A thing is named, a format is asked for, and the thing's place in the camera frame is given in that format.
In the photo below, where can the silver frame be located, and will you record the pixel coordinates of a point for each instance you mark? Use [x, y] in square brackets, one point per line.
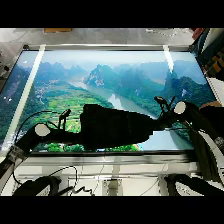
[110, 163]

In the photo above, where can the black garment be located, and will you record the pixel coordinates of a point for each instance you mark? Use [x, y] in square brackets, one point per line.
[110, 126]

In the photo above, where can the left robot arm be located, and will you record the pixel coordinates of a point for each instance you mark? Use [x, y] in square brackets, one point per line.
[31, 136]

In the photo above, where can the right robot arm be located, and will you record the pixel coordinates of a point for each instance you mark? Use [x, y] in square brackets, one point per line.
[196, 120]

